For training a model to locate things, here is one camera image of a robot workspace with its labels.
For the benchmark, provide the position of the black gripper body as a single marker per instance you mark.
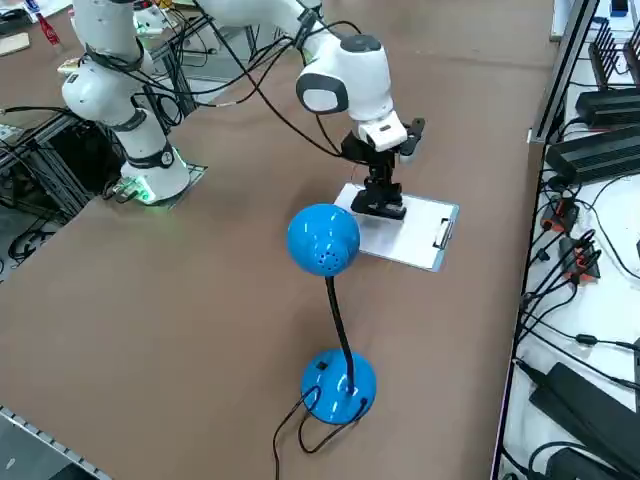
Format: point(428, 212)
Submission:
point(357, 147)

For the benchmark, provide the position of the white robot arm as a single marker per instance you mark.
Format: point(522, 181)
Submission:
point(360, 85)

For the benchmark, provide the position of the white paper sheet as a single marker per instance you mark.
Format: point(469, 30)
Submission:
point(400, 240)

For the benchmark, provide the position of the blue desk lamp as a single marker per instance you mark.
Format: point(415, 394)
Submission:
point(320, 235)

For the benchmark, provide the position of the red and black plug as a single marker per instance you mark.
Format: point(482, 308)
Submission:
point(560, 217)
point(580, 260)

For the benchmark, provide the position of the dark ribbed power adapter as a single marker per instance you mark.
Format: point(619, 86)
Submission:
point(595, 152)
point(610, 107)

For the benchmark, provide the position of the black device with antennas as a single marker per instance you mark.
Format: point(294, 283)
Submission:
point(607, 70)

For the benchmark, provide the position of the black flat power adapter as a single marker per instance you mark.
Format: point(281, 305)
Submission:
point(580, 405)

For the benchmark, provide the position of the small wooden board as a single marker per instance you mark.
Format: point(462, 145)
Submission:
point(12, 44)

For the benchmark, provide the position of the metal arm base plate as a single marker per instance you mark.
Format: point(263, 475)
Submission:
point(197, 175)

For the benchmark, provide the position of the aluminium profile post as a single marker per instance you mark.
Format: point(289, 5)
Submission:
point(565, 65)

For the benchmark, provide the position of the black metal frame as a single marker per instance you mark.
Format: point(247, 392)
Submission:
point(55, 165)

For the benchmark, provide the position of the aluminium edge rail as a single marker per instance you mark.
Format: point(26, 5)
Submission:
point(30, 430)

